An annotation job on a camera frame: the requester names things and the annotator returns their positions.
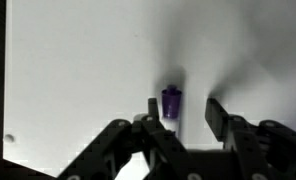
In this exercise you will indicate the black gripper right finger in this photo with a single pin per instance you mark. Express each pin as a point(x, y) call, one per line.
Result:
point(241, 136)

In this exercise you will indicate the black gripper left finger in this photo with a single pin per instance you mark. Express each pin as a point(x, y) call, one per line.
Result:
point(154, 140)

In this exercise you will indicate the sharpie marker pen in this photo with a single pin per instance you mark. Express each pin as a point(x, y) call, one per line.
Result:
point(171, 103)

